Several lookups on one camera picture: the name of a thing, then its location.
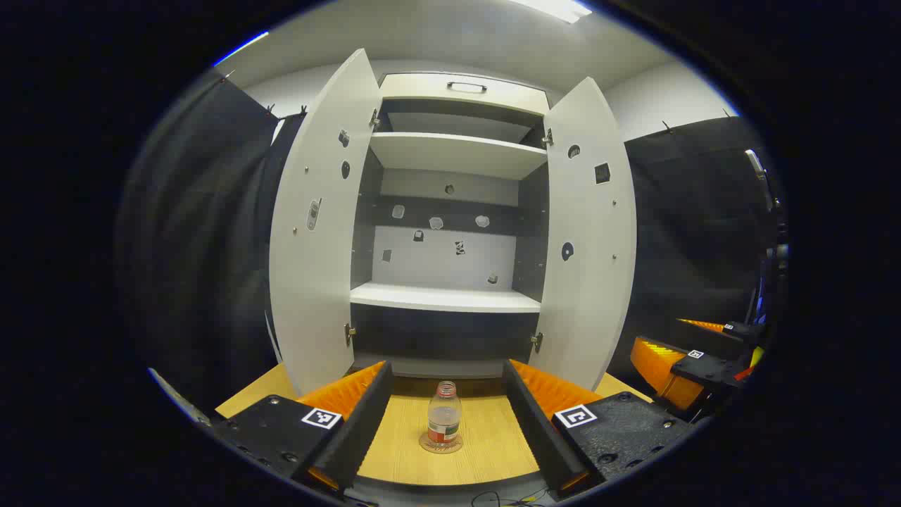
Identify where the round wooden coaster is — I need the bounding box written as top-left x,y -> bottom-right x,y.
419,431 -> 464,454

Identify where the white cabinet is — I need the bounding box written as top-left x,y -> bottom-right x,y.
348,72 -> 551,380

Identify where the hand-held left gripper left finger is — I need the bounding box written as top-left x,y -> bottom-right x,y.
211,361 -> 395,494

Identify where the clear plastic bottle red label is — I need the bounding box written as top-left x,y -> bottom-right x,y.
427,380 -> 463,446

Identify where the white cabinet shelf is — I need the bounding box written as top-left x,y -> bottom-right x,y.
370,132 -> 548,180
350,282 -> 543,313

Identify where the black tripod stand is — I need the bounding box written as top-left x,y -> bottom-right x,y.
745,148 -> 790,332

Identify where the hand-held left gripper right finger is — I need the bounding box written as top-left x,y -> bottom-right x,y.
501,359 -> 698,497

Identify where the white drawer front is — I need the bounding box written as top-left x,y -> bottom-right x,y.
379,73 -> 550,117

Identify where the black backdrop cloth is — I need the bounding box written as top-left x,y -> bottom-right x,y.
116,70 -> 782,416

